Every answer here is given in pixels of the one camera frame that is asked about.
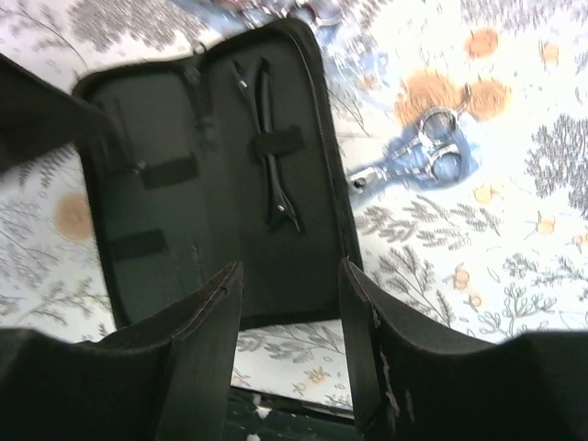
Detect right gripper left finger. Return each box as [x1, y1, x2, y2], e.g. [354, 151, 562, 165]
[82, 260, 244, 441]

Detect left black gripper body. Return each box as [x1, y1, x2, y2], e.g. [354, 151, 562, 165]
[0, 56, 110, 172]

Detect black zippered tool case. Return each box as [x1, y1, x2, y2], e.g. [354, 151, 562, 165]
[73, 18, 360, 329]

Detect floral patterned table mat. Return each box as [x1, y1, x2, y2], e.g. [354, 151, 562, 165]
[1, 1, 587, 411]

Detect silver hair scissors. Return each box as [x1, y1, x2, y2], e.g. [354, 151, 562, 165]
[347, 85, 480, 194]

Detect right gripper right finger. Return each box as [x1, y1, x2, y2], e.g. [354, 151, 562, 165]
[338, 258, 490, 440]

